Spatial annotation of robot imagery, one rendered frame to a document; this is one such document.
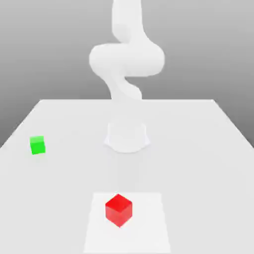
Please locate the small green cube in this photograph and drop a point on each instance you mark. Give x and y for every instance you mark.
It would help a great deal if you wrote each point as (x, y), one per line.
(37, 145)

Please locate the small red cube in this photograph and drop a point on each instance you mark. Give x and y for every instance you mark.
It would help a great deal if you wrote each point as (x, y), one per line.
(118, 210)

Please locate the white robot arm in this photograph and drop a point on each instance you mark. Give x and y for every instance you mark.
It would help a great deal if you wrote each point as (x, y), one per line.
(127, 59)

